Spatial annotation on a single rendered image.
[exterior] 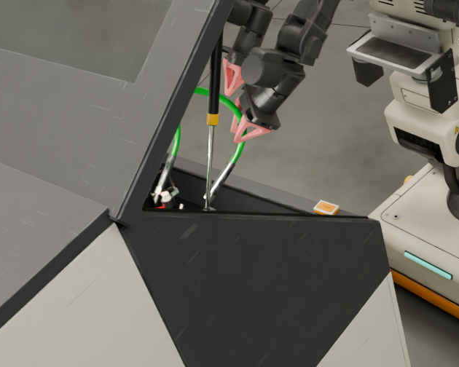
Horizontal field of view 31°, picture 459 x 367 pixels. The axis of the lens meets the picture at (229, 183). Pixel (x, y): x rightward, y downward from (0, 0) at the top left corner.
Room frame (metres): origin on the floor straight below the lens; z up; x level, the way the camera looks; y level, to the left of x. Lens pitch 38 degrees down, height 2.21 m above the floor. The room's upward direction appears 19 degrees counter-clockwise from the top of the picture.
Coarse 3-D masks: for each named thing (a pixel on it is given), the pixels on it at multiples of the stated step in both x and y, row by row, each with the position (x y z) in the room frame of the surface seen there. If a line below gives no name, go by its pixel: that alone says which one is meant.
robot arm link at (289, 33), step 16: (304, 0) 1.42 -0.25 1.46; (320, 0) 1.39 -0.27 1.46; (336, 0) 1.41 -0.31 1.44; (288, 16) 1.42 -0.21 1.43; (304, 16) 1.39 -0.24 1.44; (320, 16) 1.38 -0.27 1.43; (288, 32) 1.39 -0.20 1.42; (304, 32) 1.36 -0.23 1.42; (320, 32) 1.37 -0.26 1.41; (288, 48) 1.38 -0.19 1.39
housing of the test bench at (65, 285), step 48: (0, 192) 1.07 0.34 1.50; (48, 192) 1.03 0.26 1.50; (0, 240) 0.96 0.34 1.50; (48, 240) 0.92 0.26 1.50; (96, 240) 0.92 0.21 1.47; (0, 288) 0.85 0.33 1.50; (48, 288) 0.86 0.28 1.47; (96, 288) 0.90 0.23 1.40; (144, 288) 0.94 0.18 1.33; (0, 336) 0.81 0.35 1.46; (48, 336) 0.84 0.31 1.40; (96, 336) 0.88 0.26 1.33; (144, 336) 0.92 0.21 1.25
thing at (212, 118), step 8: (216, 48) 1.15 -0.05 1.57; (216, 56) 1.15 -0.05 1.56; (216, 64) 1.14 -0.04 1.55; (216, 72) 1.14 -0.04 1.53; (216, 80) 1.14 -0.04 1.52; (208, 88) 1.14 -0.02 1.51; (216, 88) 1.13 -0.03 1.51; (208, 96) 1.14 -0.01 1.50; (216, 96) 1.13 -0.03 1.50; (208, 104) 1.13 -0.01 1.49; (216, 104) 1.13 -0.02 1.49; (208, 112) 1.13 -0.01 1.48; (216, 112) 1.13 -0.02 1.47; (208, 120) 1.12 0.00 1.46; (216, 120) 1.12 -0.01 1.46; (208, 144) 1.12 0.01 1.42; (208, 152) 1.12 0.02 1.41; (208, 160) 1.11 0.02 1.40; (208, 168) 1.11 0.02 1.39; (208, 176) 1.10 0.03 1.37; (208, 184) 1.10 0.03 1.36; (208, 192) 1.10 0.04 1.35; (208, 200) 1.09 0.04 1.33; (208, 208) 1.09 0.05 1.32
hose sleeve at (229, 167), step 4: (228, 160) 1.39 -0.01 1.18; (228, 164) 1.38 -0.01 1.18; (232, 164) 1.38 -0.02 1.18; (224, 168) 1.38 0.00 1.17; (228, 168) 1.38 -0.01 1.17; (232, 168) 1.38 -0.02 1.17; (224, 172) 1.37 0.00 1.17; (228, 172) 1.37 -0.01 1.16; (220, 176) 1.37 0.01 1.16; (224, 176) 1.37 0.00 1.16; (216, 180) 1.37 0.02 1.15; (220, 180) 1.37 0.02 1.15; (224, 180) 1.37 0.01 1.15; (216, 184) 1.37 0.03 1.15; (220, 184) 1.37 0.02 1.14; (212, 188) 1.37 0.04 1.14; (216, 188) 1.36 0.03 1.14; (220, 188) 1.37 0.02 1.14; (212, 192) 1.36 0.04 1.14; (216, 192) 1.36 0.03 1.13
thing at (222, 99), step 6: (198, 90) 1.38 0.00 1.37; (204, 90) 1.38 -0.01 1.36; (222, 96) 1.39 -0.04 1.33; (222, 102) 1.39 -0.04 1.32; (228, 102) 1.39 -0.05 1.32; (234, 108) 1.39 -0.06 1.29; (240, 114) 1.39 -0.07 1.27; (240, 120) 1.39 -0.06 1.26; (246, 132) 1.40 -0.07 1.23; (240, 144) 1.39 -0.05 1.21; (240, 150) 1.39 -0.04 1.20; (234, 156) 1.39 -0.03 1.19; (234, 162) 1.38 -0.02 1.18
